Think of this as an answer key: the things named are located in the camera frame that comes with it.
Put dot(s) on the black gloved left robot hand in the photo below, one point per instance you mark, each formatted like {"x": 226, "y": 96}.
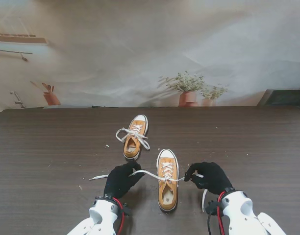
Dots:
{"x": 120, "y": 181}

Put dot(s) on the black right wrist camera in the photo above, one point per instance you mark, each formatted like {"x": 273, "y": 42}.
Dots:
{"x": 211, "y": 207}

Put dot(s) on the white shoelace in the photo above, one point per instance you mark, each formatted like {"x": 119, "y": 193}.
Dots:
{"x": 120, "y": 139}
{"x": 150, "y": 174}

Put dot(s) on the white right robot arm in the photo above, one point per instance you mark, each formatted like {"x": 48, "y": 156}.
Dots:
{"x": 243, "y": 215}

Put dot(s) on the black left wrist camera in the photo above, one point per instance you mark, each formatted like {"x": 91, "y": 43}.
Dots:
{"x": 126, "y": 210}

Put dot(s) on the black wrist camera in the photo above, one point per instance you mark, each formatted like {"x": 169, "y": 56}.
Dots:
{"x": 126, "y": 210}
{"x": 211, "y": 207}

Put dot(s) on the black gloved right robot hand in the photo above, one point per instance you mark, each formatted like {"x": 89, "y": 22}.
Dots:
{"x": 213, "y": 176}

